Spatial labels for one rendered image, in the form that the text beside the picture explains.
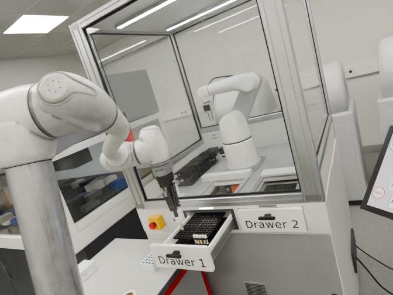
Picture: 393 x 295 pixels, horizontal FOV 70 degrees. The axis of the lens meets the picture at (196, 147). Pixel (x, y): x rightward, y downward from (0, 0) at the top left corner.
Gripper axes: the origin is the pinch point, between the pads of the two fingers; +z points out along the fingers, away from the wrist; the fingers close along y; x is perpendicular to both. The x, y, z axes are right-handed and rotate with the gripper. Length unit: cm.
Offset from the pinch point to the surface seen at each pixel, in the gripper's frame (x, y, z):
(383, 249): 110, -89, 99
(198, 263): 7.8, 15.2, 14.9
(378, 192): 76, 16, -2
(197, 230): 5.6, -3.1, 10.6
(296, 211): 50, 0, 8
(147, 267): -22.4, 1.5, 22.4
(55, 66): -284, -382, -161
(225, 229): 18.4, -3.4, 12.7
